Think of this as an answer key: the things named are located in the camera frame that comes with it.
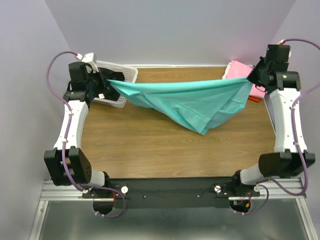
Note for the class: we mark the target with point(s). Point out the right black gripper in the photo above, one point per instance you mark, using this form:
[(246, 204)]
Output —
[(251, 76)]

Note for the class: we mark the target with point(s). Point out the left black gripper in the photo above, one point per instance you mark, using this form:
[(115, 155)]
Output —
[(103, 86)]

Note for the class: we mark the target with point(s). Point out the teal t shirt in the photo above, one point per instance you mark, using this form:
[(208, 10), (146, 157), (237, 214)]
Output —
[(196, 105)]

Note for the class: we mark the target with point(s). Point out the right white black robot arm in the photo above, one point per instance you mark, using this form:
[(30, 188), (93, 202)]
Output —
[(291, 156)]

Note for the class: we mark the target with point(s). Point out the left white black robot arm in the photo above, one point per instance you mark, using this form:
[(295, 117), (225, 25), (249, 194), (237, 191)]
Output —
[(66, 162)]

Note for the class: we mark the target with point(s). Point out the black t shirt in basket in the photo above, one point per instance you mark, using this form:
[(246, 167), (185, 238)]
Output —
[(112, 87)]

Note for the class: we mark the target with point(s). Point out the folded orange t shirt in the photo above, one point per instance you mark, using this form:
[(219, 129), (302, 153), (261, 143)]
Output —
[(254, 99)]

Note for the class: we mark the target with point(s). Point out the white plastic laundry basket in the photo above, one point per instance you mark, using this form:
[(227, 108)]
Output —
[(130, 74)]

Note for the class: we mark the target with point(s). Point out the folded pink t shirt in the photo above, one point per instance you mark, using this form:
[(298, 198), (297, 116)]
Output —
[(236, 69)]

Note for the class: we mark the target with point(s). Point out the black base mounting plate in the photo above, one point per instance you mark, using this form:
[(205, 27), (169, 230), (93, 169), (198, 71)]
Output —
[(169, 193)]

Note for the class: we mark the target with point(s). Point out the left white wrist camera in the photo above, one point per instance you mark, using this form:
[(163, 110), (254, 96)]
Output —
[(89, 58)]

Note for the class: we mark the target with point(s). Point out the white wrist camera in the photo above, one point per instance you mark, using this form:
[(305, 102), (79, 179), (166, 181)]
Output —
[(285, 51), (89, 58)]

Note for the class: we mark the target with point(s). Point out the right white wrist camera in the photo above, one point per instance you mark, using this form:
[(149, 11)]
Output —
[(285, 51)]

